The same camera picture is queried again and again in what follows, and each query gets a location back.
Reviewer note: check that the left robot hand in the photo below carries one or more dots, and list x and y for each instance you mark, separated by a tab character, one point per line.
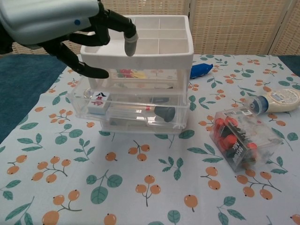
42	21

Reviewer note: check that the clear plastic drawer with tile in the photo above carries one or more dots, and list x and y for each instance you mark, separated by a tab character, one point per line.
131	123

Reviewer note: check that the white drawer organizer box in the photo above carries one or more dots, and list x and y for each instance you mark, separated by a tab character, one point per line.
159	58

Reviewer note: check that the clear box of red-capped bottles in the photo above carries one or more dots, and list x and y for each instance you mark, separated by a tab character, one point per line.
243	138

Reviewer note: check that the dark teal clip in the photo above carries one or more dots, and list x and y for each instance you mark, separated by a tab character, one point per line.
161	100

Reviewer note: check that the clear tube with dark cap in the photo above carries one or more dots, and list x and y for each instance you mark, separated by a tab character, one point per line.
165	113

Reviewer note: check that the floral print tablecloth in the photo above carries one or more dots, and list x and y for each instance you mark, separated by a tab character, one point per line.
140	182

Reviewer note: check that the woven folding screen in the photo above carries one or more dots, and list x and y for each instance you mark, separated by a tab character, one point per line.
234	25

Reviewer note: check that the mayonnaise squeeze bottle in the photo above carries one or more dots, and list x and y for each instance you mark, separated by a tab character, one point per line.
281	99

